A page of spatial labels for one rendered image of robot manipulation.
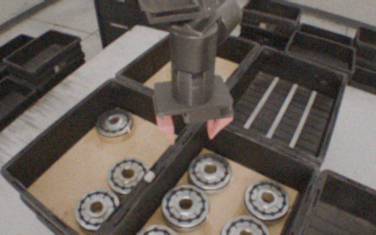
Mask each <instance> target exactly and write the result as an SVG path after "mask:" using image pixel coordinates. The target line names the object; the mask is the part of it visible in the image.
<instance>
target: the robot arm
mask: <svg viewBox="0 0 376 235"><path fill-rule="evenodd" d="M138 1H139V6H140V7H141V10H142V11H145V13H146V15H147V17H148V22H149V23H150V24H155V23H162V22H170V73H171V81H167V82H157V83H155V84H154V90H155V93H154V94H153V101H154V105H155V114H156V119H157V126H158V129H159V131H160V132H162V133H163V134H164V135H165V136H166V137H167V138H168V139H169V140H170V142H171V144H172V145H173V144H174V142H175V139H174V127H173V124H172V120H171V116H170V115H175V114H182V117H183V120H184V122H185V123H187V124H189V123H195V122H205V121H208V136H209V137H210V139H211V138H213V137H214V136H215V135H216V134H217V133H218V132H219V131H220V129H221V128H223V127H224V126H225V125H227V124H229V123H230V122H231V121H232V116H233V111H232V102H233V100H232V98H231V96H230V92H229V90H228V88H227V87H226V85H225V83H224V80H223V78H222V76H219V75H215V53H216V47H218V46H220V45H221V44H223V42H224V41H225V40H226V39H227V38H228V37H229V35H230V34H231V32H233V31H234V30H235V28H236V27H237V26H238V25H239V24H240V22H241V8H240V6H239V4H238V3H237V1H236V0H138ZM215 119H216V122H215V124H214V120H215Z"/></svg>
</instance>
